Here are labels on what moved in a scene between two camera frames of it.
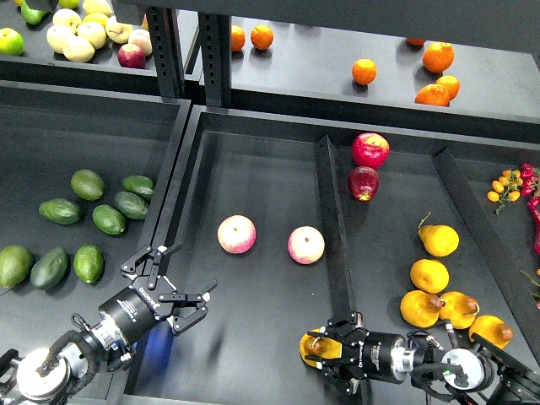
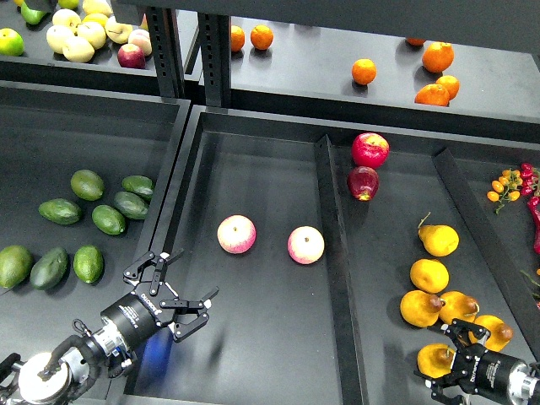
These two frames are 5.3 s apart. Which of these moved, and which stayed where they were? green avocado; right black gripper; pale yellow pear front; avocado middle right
Moved: right black gripper
Stayed: pale yellow pear front; avocado middle right; green avocado
